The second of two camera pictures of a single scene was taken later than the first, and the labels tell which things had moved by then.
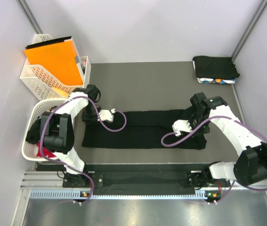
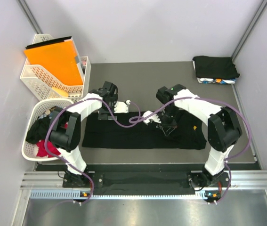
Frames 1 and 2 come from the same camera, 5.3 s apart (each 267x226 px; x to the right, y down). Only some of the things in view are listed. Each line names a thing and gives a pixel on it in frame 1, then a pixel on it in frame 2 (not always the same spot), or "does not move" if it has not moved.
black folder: [50, 42] does not move
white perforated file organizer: [41, 84] does not move
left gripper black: [87, 120] → [102, 114]
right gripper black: [206, 130] → [173, 126]
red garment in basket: [45, 151] does not move
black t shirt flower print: [141, 128] does not move
